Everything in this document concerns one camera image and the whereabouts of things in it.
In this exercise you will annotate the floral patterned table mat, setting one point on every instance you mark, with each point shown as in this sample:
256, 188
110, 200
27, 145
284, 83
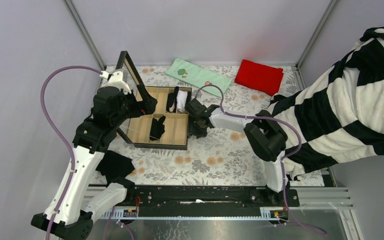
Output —
223, 158

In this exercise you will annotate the black white checkered blanket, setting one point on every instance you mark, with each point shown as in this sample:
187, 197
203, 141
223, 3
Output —
340, 117

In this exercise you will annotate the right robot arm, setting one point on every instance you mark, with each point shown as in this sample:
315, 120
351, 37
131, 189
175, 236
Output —
265, 136

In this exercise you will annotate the black garment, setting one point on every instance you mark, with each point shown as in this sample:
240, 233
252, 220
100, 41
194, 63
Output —
114, 165

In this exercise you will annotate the white rolled cloth in box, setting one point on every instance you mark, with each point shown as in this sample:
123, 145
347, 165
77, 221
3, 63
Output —
181, 100

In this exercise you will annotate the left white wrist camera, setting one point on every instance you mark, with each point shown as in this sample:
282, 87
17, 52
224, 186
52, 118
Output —
115, 79

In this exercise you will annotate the red folded cloth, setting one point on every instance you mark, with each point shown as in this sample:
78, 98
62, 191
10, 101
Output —
259, 77

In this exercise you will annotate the black wooden compartment box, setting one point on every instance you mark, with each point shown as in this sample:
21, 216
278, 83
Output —
165, 128

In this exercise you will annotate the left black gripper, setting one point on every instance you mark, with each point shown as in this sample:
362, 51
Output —
146, 107

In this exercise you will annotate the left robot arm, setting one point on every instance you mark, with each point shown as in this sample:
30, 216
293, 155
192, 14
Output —
65, 217

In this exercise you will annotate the black rolled sock in box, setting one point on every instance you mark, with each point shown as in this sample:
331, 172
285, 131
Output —
171, 103

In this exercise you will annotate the black underwear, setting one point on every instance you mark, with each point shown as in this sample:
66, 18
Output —
157, 128

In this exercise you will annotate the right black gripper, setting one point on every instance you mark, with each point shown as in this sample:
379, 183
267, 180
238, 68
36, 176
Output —
199, 134

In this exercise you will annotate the light green printed cloth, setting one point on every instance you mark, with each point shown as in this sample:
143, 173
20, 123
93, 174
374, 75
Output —
197, 76

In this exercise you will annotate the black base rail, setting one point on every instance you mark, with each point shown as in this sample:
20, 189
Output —
206, 201

